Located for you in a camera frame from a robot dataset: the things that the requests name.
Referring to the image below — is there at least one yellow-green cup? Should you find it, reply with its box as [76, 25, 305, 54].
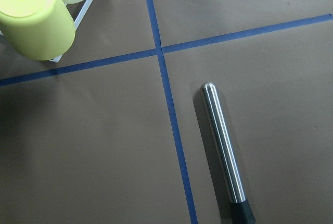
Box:
[1, 0, 75, 60]

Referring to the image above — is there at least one steel muddler black tip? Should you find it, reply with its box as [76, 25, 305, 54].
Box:
[201, 82, 256, 223]

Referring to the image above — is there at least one white wire cup rack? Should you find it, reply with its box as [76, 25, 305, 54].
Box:
[1, 0, 93, 63]

